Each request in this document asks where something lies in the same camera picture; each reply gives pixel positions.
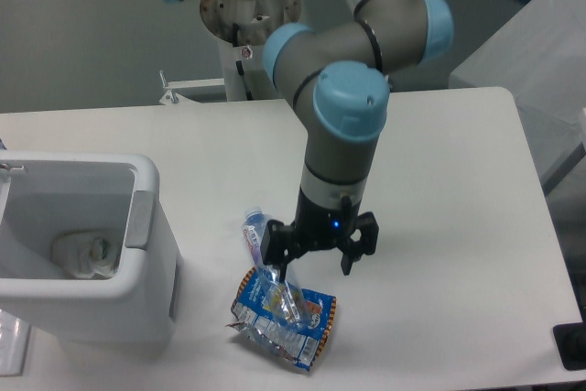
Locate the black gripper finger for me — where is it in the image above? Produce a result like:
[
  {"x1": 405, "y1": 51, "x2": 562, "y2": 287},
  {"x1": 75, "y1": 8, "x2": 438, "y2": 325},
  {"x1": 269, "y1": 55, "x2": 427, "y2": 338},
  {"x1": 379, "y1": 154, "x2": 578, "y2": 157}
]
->
[
  {"x1": 339, "y1": 212, "x2": 379, "y2": 276},
  {"x1": 261, "y1": 220, "x2": 298, "y2": 281}
]

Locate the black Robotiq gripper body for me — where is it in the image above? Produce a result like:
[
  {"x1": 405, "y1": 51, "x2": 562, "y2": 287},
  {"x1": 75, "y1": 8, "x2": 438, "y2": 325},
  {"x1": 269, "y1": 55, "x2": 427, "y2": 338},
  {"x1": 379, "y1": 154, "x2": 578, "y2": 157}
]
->
[{"x1": 292, "y1": 190, "x2": 360, "y2": 258}]

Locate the crushed clear plastic bottle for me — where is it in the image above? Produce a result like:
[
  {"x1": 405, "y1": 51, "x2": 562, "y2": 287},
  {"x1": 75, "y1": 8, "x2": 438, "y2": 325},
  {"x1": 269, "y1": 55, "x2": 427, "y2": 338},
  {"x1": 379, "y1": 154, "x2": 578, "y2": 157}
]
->
[{"x1": 241, "y1": 206, "x2": 311, "y2": 331}]

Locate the blue snack wrapper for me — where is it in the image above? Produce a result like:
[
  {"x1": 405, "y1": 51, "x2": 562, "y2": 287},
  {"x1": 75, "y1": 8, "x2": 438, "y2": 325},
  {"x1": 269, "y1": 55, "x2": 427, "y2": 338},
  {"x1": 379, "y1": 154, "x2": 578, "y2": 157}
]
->
[{"x1": 229, "y1": 268, "x2": 337, "y2": 371}]

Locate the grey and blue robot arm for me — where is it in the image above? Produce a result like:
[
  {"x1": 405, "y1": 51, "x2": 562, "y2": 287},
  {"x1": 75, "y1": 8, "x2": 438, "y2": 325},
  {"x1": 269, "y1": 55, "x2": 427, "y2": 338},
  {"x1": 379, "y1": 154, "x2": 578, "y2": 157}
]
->
[{"x1": 166, "y1": 0, "x2": 454, "y2": 273}]

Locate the crumpled white trash piece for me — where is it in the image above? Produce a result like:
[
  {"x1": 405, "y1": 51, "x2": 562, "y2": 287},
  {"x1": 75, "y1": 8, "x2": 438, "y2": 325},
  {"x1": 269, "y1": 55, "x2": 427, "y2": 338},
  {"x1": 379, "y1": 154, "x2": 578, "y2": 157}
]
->
[{"x1": 51, "y1": 232, "x2": 117, "y2": 279}]

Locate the white plastic trash can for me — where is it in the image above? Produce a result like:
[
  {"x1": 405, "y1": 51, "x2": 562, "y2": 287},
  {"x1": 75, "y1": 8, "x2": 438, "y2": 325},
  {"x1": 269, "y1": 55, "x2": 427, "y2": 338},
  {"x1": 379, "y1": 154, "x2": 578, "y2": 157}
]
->
[{"x1": 1, "y1": 150, "x2": 183, "y2": 342}]

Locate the black device at table edge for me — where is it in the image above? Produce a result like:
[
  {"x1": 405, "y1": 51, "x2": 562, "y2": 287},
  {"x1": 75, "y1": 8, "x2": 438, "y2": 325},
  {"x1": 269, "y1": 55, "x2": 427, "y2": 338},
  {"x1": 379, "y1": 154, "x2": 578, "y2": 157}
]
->
[{"x1": 553, "y1": 322, "x2": 585, "y2": 371}]

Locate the grey covered side table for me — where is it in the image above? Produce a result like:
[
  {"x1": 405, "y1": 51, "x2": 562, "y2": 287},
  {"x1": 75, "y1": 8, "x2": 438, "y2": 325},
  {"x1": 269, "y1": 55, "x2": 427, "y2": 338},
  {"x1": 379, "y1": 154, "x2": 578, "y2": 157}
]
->
[{"x1": 449, "y1": 0, "x2": 585, "y2": 184}]

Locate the white pedestal foot frame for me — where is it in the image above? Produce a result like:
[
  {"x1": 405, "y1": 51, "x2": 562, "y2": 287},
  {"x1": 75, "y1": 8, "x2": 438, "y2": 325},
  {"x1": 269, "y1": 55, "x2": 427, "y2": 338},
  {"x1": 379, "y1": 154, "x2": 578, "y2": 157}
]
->
[{"x1": 158, "y1": 70, "x2": 226, "y2": 105}]

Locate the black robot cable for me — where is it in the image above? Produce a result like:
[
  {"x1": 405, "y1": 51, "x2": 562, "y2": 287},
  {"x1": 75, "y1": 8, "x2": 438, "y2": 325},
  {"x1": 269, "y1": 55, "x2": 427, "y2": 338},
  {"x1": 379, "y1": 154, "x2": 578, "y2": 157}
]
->
[{"x1": 231, "y1": 22, "x2": 254, "y2": 101}]

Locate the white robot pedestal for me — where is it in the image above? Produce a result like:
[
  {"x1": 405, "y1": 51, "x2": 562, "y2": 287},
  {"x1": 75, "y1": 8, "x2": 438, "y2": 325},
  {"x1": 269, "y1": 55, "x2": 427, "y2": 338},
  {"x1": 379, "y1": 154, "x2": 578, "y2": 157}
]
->
[{"x1": 200, "y1": 0, "x2": 301, "y2": 102}]

